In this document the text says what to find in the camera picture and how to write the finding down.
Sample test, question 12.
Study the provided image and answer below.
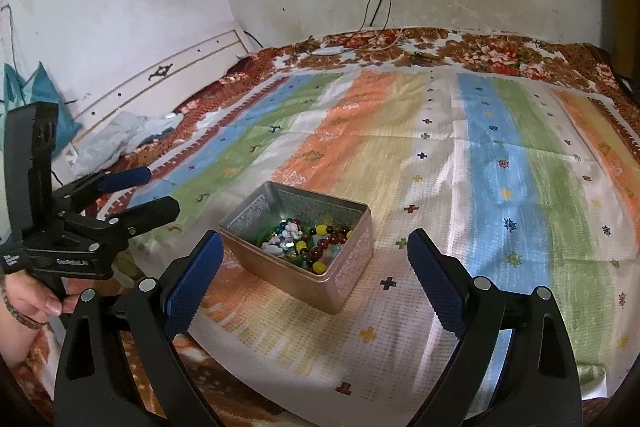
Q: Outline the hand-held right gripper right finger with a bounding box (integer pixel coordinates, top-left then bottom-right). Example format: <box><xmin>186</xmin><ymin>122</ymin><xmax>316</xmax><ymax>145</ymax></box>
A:
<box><xmin>406</xmin><ymin>228</ymin><xmax>583</xmax><ymax>427</ymax></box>

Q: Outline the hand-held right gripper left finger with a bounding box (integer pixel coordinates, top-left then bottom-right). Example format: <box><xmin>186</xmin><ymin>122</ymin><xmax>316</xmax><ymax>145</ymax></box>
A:
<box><xmin>52</xmin><ymin>229</ymin><xmax>224</xmax><ymax>427</ymax></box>

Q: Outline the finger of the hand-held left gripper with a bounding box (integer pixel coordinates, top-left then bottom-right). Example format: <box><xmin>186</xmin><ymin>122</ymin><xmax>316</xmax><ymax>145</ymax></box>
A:
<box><xmin>62</xmin><ymin>195</ymin><xmax>181</xmax><ymax>238</ymax></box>
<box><xmin>51</xmin><ymin>166</ymin><xmax>152</xmax><ymax>214</ymax></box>

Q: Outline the multicolour glass bead bracelet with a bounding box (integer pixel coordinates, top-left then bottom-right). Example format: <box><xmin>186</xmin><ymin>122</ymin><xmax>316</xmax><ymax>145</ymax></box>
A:
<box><xmin>256</xmin><ymin>219</ymin><xmax>301</xmax><ymax>266</ymax></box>

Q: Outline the rectangular metal tin box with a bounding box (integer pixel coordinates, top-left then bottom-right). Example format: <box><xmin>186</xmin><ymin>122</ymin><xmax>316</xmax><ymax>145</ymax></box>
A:
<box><xmin>217</xmin><ymin>181</ymin><xmax>373</xmax><ymax>315</ymax></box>

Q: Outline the white and pink pearl bracelet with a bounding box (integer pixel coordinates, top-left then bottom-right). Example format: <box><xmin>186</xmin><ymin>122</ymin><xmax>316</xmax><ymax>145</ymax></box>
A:
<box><xmin>262</xmin><ymin>219</ymin><xmax>304</xmax><ymax>258</ymax></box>

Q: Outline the yellow and black bead bracelet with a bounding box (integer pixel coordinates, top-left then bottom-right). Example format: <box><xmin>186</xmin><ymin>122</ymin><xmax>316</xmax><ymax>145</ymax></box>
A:
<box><xmin>295</xmin><ymin>222</ymin><xmax>353</xmax><ymax>275</ymax></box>

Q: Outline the red glass bead bracelet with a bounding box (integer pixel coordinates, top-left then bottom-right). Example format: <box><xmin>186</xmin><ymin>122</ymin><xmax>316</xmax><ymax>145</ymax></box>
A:
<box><xmin>309</xmin><ymin>229</ymin><xmax>352</xmax><ymax>262</ymax></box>

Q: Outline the person's left forearm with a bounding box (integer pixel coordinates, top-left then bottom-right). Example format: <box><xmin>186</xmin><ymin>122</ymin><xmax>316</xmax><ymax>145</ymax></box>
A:
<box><xmin>0</xmin><ymin>292</ymin><xmax>41</xmax><ymax>368</ymax></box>

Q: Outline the person's left hand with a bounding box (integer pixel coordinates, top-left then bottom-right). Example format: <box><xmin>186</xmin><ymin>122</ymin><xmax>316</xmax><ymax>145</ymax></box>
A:
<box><xmin>4</xmin><ymin>265</ymin><xmax>83</xmax><ymax>324</ymax></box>

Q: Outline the grey and white clothes pile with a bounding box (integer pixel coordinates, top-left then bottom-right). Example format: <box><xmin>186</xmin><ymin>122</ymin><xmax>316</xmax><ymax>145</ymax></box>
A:
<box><xmin>75</xmin><ymin>111</ymin><xmax>183</xmax><ymax>178</ymax></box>

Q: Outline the striped pastel blanket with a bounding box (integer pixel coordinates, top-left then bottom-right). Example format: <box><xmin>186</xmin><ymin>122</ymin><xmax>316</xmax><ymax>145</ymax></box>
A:
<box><xmin>97</xmin><ymin>68</ymin><xmax>640</xmax><ymax>413</ymax></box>

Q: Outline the white bed headboard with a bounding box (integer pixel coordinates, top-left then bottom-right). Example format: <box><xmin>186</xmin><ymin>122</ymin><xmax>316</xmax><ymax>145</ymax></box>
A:
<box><xmin>50</xmin><ymin>29</ymin><xmax>251</xmax><ymax>188</ymax></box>

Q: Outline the dark beaded wristband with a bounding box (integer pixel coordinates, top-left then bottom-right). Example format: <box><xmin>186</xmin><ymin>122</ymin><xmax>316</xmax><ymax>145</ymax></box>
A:
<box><xmin>0</xmin><ymin>284</ymin><xmax>48</xmax><ymax>332</ymax></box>

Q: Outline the teal plastic bag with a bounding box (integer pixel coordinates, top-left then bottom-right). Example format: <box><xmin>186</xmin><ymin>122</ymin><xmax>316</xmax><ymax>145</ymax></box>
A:
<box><xmin>2</xmin><ymin>62</ymin><xmax>83</xmax><ymax>155</ymax></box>

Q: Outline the white charging cable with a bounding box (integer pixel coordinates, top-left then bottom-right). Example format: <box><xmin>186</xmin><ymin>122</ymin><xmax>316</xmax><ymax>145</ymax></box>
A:
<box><xmin>347</xmin><ymin>31</ymin><xmax>407</xmax><ymax>54</ymax></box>

